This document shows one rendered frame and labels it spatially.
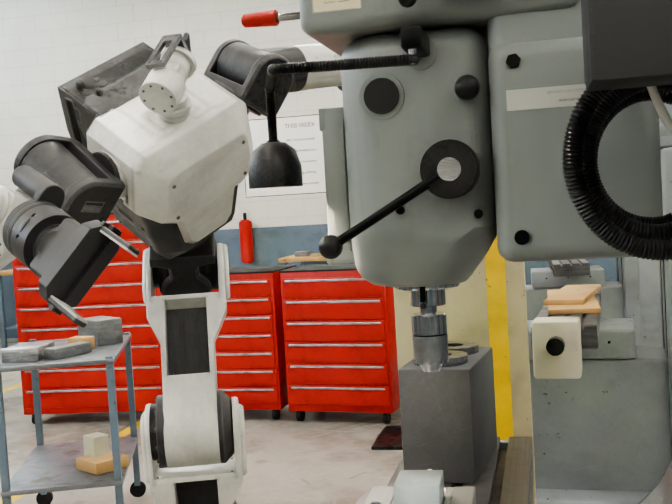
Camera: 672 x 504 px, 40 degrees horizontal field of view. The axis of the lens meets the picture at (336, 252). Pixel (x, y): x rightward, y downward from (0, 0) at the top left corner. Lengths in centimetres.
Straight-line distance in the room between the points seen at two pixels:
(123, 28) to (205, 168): 985
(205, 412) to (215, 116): 57
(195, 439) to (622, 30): 121
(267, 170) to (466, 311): 184
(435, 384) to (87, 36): 1038
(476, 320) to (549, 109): 192
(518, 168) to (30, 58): 1106
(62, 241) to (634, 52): 73
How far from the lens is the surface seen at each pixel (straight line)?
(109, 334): 444
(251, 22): 140
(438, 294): 122
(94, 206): 160
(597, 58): 86
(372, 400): 592
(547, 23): 113
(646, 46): 86
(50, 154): 162
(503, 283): 295
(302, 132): 1058
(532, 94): 110
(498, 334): 297
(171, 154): 161
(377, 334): 583
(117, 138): 164
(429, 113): 113
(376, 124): 114
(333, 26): 115
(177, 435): 181
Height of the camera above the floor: 142
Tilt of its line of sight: 3 degrees down
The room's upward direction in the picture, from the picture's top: 3 degrees counter-clockwise
